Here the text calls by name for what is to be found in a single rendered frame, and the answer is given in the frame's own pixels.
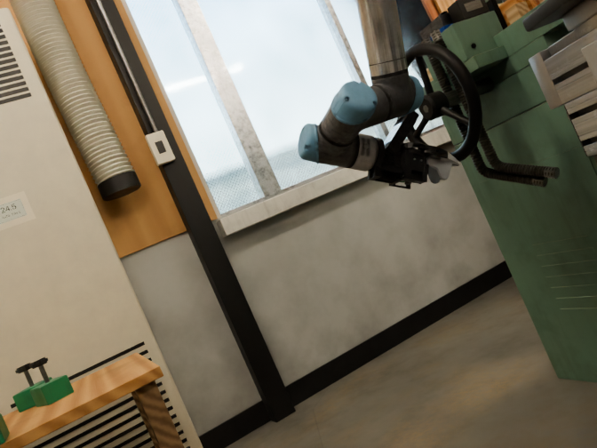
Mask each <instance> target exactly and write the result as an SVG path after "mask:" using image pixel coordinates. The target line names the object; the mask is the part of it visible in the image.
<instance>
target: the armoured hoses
mask: <svg viewBox="0 0 597 448"><path fill-rule="evenodd" d="M430 36H431V37H432V40H433V41H434V43H435V44H439V45H441V46H443V47H445V48H447V46H446V45H445V43H444V41H443V39H442V36H441V32H440V29H436V30H434V31H433V32H432V33H430ZM431 37H427V38H425V39H423V40H422V41H421V43H432V40H431ZM447 49H448V48H447ZM427 57H428V59H429V62H431V63H430V64H431V65H432V67H433V70H434V73H435V76H437V77H436V78H437V79H438V82H439V84H440V87H441V89H442V91H443V93H446V92H450V91H452V88H451V85H450V81H449V80H448V78H447V76H446V73H445V71H444V68H442V64H441V62H440V60H438V59H436V58H435V57H432V56H427ZM443 65H444V67H445V69H447V72H448V74H449V77H450V79H451V82H452V84H454V85H453V86H454V87H455V89H456V92H457V94H458V97H459V98H460V101H462V102H461V104H463V107H464V110H465V112H466V114H467V116H468V118H469V115H468V107H467V103H466V96H465V94H464V92H463V89H462V87H461V85H460V83H459V81H458V79H457V78H456V76H455V75H454V74H453V72H452V71H451V70H450V69H449V67H448V66H447V65H445V64H444V63H443ZM450 109H451V110H453V111H455V112H457V113H459V114H460V115H463V112H462V110H461V108H460V105H458V104H457V105H456V106H453V107H451V108H450ZM455 121H456V123H457V126H458V128H459V130H460V132H461V135H462V138H463V140H465V139H466V135H467V131H468V126H467V125H465V124H462V123H460V122H459V121H457V120H455ZM479 142H480V144H481V147H482V149H483V152H484V154H485V155H486V157H487V159H488V162H490V165H491V167H492V168H494V169H491V168H488V167H487V165H486V164H484V162H483V159H482V155H480V153H481V152H479V149H478V147H477V145H476V147H475V149H474V151H473V152H472V153H471V154H470V157H471V158H472V160H473V163H474V165H475V168H476V170H477V171H478V173H480V174H481V175H483V177H487V178H490V179H493V180H494V179H495V180H505V181H511V182H516V183H521V184H527V185H529V184H530V185H532V186H538V187H545V186H546V184H547V182H548V178H549V179H557V178H558V177H559V175H560V169H559V168H558V167H551V166H537V165H529V164H528V165H526V164H510V163H503V162H502V161H500V160H499V158H498V156H497V154H496V151H494V150H495V149H494V148H493V146H492V143H491V141H490V139H489V136H488V134H487V133H486V131H485V128H484V126H483V125H482V130H481V135H480V138H479Z"/></svg>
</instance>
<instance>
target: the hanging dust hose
mask: <svg viewBox="0 0 597 448"><path fill-rule="evenodd" d="M9 2H10V3H11V7H12V9H13V10H14V14H15V15H16V18H17V20H18V22H19V24H20V27H21V30H22V31H23V35H24V36H25V38H26V39H27V43H28V46H29V47H30V51H31V52H32V53H33V55H34V57H35V60H36V63H37V64H38V67H39V68H40V71H41V72H42V75H43V76H44V80H45V82H46V83H47V87H49V89H50V92H51V93H52V96H53V99H54V100H55V103H56V104H57V107H58V108H59V111H60V112H61V115H62V116H63V119H64V120H65V124H67V128H69V131H70V132H71V135H72V136H73V140H75V144H77V145H76V146H77V147H78V148H79V151H80V152H81V156H83V160H85V162H84V163H85V164H87V167H88V168H90V169H89V172H91V176H93V178H92V179H93V180H95V183H96V184H98V185H97V188H98V189H99V192H100V194H101V196H102V199H103V200H104V201H110V200H114V199H117V198H120V197H123V196H127V195H129V194H130V193H132V192H134V191H136V190H137V189H139V188H140V186H141V184H140V182H139V178H138V176H137V174H136V172H135V170H133V169H132V167H133V166H132V165H131V162H129V158H128V157H127V155H126V154H125V153H124V152H125V150H124V149H123V146H121V142H120V141H119V139H118V138H117V134H115V130H113V129H114V127H113V126H111V123H110V122H109V120H110V119H109V118H107V114H106V111H105V110H104V108H103V107H102V103H101V102H100V99H99V98H98V97H99V96H98V95H97V94H96V92H95V91H94V87H93V86H92V83H91V80H90V79H89V76H88V75H87V72H86V71H85V68H84V64H83V63H82V61H81V60H80V57H79V56H78V53H77V51H76V48H75V46H74V45H73V41H72V40H71V37H70V36H69V33H68V30H67V29H66V26H65V24H64V21H63V20H62V18H61V17H60V13H59V10H58V9H57V5H56V4H55V2H54V1H53V0H9Z"/></svg>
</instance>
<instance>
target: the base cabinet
mask: <svg viewBox="0 0 597 448"><path fill-rule="evenodd" d="M564 105H565V104H564ZM564 105H562V106H559V107H558V108H555V109H550V107H549V105H548V103H547V101H546V102H544V103H542V104H540V105H538V106H536V107H534V108H532V109H530V110H528V111H526V112H524V113H522V114H520V115H518V116H516V117H513V118H511V119H509V120H507V121H505V122H503V123H502V124H499V125H497V126H495V127H493V128H491V129H489V130H487V131H486V133H487V134H488V136H489V139H490V141H491V143H492V146H493V148H494V149H495V150H494V151H496V154H497V156H498V158H499V160H500V161H502V162H503V163H510V164H526V165H528V164H529V165H537V166H551V167H558V168H559V169H560V175H559V177H558V178H557V179H549V178H548V182H547V184H546V186H545V187H538V186H532V185H530V184H529V185H527V184H521V183H516V182H511V181H505V180H495V179H494V180H493V179H490V178H487V177H483V175H481V174H480V173H478V171H477V170H476V168H475V165H474V163H473V160H472V158H471V157H470V155H469V156H468V157H467V158H466V159H465V160H463V161H461V164H462V165H463V167H464V169H465V172H466V175H467V177H468V179H469V181H470V183H471V185H472V187H473V190H474V193H475V194H476V197H477V199H478V201H479V203H480V205H481V208H482V210H483V212H484V215H485V217H486V219H487V221H488V223H489V225H490V228H491V230H492V233H493V235H494V237H495V238H496V240H497V244H498V246H499V248H500V251H501V252H502V254H503V256H504V258H505V262H506V264H507V266H508V268H509V270H510V272H511V274H512V276H513V280H514V281H515V283H516V286H517V288H518V290H519V292H520V294H521V297H522V299H523V301H524V304H525V306H526V308H527V310H528V311H529V315H530V317H531V319H532V322H533V324H534V325H535V327H536V329H537V333H538V335H539V337H540V339H541V341H542V343H543V345H544V347H545V351H546V353H547V355H548V357H549V359H550V361H551V363H552V365H553V368H554V370H555V372H556V375H557V377H558V378H560V379H567V380H581V381H588V382H595V383H597V163H596V161H595V159H594V157H593V156H586V154H585V151H584V149H583V147H582V145H581V143H580V141H579V138H578V136H577V134H576V132H575V129H574V127H573V125H572V123H571V122H570V120H569V119H568V116H567V113H566V109H565V107H564Z"/></svg>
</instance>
